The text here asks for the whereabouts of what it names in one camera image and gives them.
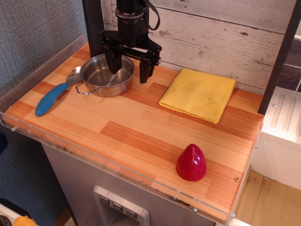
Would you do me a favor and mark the spoon with blue handle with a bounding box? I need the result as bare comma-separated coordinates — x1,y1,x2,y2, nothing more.
35,66,82,116

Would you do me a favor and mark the folded yellow cloth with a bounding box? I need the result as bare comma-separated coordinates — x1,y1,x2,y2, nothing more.
159,68,236,124

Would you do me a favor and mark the dark left frame post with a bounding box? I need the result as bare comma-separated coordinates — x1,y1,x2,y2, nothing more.
82,0,104,57

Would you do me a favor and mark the grey toy fridge cabinet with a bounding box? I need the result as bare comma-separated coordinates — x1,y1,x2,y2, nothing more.
43,145,215,226

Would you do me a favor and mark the dark right frame post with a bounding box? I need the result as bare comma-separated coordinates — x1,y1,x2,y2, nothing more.
258,0,301,115

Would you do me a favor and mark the small stainless steel pan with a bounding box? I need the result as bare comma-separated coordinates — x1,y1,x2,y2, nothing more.
75,55,135,97

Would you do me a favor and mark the clear acrylic table guard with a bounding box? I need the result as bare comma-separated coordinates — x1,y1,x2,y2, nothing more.
3,107,263,225

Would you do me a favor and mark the yellow and black object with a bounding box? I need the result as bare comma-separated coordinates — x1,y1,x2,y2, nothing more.
0,215,37,226

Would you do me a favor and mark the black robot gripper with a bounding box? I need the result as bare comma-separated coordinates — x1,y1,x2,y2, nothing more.
101,18,162,84

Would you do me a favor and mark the silver dispenser button panel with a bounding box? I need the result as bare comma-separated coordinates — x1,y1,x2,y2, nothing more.
93,185,151,226

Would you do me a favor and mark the dark frame post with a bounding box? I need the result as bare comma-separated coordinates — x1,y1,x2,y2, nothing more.
258,0,301,115
82,0,104,57

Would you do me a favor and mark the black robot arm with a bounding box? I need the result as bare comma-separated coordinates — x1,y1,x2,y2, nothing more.
100,0,162,84

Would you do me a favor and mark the white toy sink counter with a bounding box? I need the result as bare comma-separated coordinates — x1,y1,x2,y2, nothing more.
251,87,301,189

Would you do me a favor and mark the red strawberry-shaped toy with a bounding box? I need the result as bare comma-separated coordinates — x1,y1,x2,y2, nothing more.
176,144,206,181

